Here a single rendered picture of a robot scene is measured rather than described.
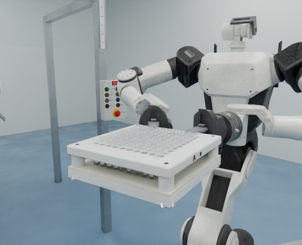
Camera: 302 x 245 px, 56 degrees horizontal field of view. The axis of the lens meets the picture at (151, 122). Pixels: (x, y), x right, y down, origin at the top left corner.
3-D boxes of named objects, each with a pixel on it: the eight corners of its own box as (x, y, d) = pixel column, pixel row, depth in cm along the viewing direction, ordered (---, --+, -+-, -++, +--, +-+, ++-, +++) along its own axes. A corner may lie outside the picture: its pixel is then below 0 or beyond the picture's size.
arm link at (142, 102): (160, 102, 92) (142, 88, 102) (146, 125, 93) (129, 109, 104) (174, 109, 96) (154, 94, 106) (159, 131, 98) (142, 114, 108)
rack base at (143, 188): (169, 208, 46) (169, 194, 46) (68, 177, 60) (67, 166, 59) (220, 164, 67) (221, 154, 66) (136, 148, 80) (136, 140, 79)
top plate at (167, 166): (170, 180, 45) (170, 167, 45) (66, 154, 59) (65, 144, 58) (221, 144, 66) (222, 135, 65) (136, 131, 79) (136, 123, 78)
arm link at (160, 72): (113, 69, 120) (162, 53, 122) (121, 95, 127) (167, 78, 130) (118, 80, 110) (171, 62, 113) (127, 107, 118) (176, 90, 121)
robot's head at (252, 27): (236, 34, 112) (233, 16, 107) (258, 33, 108) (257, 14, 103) (231, 43, 109) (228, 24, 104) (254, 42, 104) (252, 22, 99)
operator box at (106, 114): (127, 118, 193) (126, 79, 188) (104, 121, 184) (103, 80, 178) (122, 116, 198) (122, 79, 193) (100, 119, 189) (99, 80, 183)
